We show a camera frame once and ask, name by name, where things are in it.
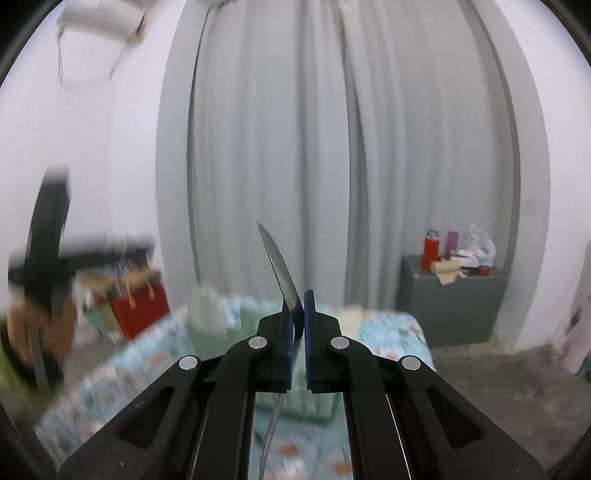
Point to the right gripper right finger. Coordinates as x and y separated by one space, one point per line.
404 421

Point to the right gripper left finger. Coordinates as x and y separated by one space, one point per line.
194 421

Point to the metal knife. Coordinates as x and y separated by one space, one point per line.
281 272

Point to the white plastic rice spoon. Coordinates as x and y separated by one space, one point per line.
350 320

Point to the green sleeve forearm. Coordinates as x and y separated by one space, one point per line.
19 393

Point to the person's left hand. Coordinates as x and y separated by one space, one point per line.
57 332

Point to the cardboard box with clutter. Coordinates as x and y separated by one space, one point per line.
104 264

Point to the red gift bag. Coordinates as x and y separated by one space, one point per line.
140 303

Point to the floral blue tablecloth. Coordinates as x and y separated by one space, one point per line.
300 449

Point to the mint green utensil holder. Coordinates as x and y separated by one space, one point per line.
216 322

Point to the grey cabinet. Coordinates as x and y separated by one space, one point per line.
461 313

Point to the brown paper roll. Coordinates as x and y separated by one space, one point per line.
447 271

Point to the red thermos bottle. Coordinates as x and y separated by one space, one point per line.
431 249

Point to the white plastic bag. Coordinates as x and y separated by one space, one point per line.
478 250

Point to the purple cup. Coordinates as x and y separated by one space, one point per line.
451 244

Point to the white air conditioner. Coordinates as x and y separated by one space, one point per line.
120 18

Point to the grey curtain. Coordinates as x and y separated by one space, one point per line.
348 129

